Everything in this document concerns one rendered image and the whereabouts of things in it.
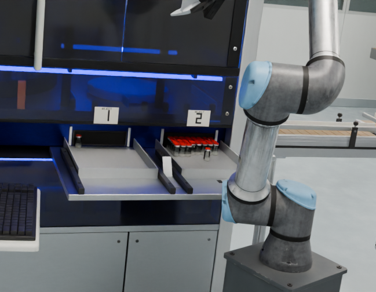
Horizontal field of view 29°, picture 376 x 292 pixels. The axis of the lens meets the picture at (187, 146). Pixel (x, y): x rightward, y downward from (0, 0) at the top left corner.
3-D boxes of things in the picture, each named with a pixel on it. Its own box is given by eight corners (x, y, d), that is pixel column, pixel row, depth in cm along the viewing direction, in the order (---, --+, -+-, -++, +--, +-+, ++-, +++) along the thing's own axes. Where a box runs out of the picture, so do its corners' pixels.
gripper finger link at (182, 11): (168, 1, 197) (192, -16, 201) (170, 18, 202) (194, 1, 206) (175, 6, 196) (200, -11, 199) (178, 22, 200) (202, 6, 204)
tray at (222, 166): (154, 148, 270) (155, 138, 269) (220, 149, 278) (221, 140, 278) (181, 178, 239) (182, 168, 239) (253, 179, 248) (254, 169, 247)
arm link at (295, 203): (314, 240, 200) (322, 193, 196) (266, 234, 199) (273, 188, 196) (308, 223, 211) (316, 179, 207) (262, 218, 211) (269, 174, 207)
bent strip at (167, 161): (160, 172, 243) (162, 156, 241) (168, 172, 244) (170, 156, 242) (171, 188, 230) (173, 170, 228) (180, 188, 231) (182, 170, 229)
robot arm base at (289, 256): (322, 265, 208) (328, 233, 205) (288, 277, 198) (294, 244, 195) (283, 245, 218) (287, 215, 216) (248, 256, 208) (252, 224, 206)
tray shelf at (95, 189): (48, 151, 259) (48, 146, 258) (231, 153, 281) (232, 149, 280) (68, 200, 215) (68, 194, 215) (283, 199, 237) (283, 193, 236)
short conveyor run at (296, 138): (233, 157, 283) (238, 118, 278) (219, 145, 297) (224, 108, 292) (385, 159, 304) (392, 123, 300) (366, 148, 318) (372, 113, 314)
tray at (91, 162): (62, 146, 260) (63, 137, 259) (134, 147, 268) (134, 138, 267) (77, 178, 229) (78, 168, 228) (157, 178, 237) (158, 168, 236)
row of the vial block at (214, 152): (170, 153, 265) (171, 141, 264) (216, 153, 271) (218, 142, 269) (172, 154, 263) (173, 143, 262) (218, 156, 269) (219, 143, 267)
